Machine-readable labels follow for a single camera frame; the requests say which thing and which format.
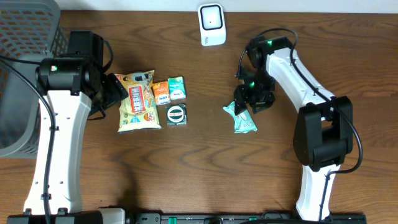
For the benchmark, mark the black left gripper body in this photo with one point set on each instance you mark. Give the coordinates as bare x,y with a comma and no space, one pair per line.
111,93

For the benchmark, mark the white barcode scanner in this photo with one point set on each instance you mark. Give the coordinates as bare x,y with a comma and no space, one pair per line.
212,24

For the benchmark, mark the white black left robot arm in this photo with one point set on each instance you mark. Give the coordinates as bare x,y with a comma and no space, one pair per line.
69,88

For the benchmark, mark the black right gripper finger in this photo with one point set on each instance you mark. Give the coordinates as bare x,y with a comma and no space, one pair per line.
260,106
240,99

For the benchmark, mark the dark grey plastic basket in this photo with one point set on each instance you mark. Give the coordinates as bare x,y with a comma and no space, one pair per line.
30,32

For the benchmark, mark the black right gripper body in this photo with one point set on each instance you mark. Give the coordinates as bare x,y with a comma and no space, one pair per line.
258,86

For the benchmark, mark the green tissue pack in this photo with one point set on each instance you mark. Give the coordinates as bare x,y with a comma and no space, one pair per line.
177,88

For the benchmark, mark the teal wet wipes pack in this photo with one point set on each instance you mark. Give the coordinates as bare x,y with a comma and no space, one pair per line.
243,123

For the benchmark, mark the orange tissue pack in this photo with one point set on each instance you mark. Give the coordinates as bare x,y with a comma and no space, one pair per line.
161,93

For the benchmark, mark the green Zam-Buk box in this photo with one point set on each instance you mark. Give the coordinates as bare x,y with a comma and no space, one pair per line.
176,115

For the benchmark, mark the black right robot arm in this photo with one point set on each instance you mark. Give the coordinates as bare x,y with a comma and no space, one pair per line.
322,136

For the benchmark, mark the yellow snack bag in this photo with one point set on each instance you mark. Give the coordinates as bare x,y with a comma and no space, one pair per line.
139,109

